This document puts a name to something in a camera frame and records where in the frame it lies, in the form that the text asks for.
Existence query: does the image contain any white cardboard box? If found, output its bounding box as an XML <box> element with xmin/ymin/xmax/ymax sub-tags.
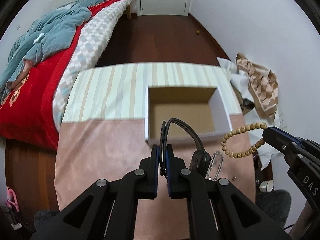
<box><xmin>145</xmin><ymin>86</ymin><xmax>233</xmax><ymax>145</ymax></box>

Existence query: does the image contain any beige geometric pattern scarf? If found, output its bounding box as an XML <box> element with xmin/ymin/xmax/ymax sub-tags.
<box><xmin>236</xmin><ymin>53</ymin><xmax>279</xmax><ymax>121</ymax></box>

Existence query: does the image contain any black smart band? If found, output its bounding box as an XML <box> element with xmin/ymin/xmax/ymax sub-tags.
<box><xmin>159</xmin><ymin>118</ymin><xmax>211</xmax><ymax>178</ymax></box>

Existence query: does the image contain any black fuzzy cushion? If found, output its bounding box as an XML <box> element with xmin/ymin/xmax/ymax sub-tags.
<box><xmin>255</xmin><ymin>190</ymin><xmax>291</xmax><ymax>229</ymax></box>

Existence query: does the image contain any small white cup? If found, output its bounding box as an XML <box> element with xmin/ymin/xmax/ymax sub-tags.
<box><xmin>259</xmin><ymin>180</ymin><xmax>274</xmax><ymax>193</ymax></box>

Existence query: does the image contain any red bed blanket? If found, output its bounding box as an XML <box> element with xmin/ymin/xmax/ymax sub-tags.
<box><xmin>0</xmin><ymin>0</ymin><xmax>126</xmax><ymax>151</ymax></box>

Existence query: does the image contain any pink hanger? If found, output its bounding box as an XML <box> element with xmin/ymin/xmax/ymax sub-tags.
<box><xmin>5</xmin><ymin>187</ymin><xmax>20</xmax><ymax>212</ymax></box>

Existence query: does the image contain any wooden bead bracelet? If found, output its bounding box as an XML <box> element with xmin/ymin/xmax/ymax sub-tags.
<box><xmin>221</xmin><ymin>121</ymin><xmax>268</xmax><ymax>158</ymax></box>

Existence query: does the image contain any thick silver chain bracelet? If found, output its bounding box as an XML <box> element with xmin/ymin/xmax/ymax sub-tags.
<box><xmin>204</xmin><ymin>150</ymin><xmax>225</xmax><ymax>182</ymax></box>

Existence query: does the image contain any pink and striped table cloth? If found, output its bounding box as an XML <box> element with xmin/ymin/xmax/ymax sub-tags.
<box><xmin>53</xmin><ymin>62</ymin><xmax>257</xmax><ymax>240</ymax></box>

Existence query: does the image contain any checkered bed sheet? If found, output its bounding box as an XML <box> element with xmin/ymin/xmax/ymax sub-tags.
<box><xmin>52</xmin><ymin>0</ymin><xmax>132</xmax><ymax>131</ymax></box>

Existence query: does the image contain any teal blue quilt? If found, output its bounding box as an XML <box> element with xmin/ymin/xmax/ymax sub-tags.
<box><xmin>1</xmin><ymin>0</ymin><xmax>106</xmax><ymax>100</ymax></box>

